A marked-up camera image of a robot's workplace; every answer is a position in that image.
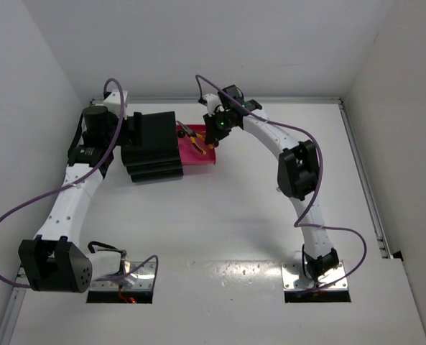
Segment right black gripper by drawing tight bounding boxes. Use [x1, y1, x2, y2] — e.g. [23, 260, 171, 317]
[203, 109, 233, 144]

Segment yellow handled pliers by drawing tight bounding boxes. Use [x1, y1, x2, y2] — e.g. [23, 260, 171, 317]
[176, 120, 207, 155]

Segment pink top drawer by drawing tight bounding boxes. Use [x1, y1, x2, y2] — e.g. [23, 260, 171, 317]
[177, 122, 216, 166]

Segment black drawer cabinet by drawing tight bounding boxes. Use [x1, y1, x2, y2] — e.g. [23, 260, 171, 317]
[121, 111, 183, 183]

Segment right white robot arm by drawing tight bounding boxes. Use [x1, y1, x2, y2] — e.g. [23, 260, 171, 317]
[199, 86, 339, 282]

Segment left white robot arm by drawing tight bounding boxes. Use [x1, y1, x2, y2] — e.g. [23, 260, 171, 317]
[18, 106, 126, 293]

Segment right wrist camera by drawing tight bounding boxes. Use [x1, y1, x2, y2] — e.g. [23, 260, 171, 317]
[198, 93, 223, 116]

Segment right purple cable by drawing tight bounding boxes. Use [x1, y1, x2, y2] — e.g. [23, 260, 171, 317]
[195, 74, 368, 295]

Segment purple cable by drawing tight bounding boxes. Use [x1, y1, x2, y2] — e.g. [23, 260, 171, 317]
[195, 74, 368, 295]
[0, 78, 159, 290]

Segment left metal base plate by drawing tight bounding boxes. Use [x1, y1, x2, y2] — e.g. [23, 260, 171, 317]
[89, 259, 157, 293]

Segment metal base plate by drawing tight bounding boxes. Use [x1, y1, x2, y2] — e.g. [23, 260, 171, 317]
[281, 262, 348, 293]
[89, 259, 157, 293]

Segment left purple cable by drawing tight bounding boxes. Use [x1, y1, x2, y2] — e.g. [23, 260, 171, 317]
[0, 78, 159, 290]

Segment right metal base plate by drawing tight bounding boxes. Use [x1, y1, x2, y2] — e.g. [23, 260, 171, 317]
[281, 262, 348, 293]

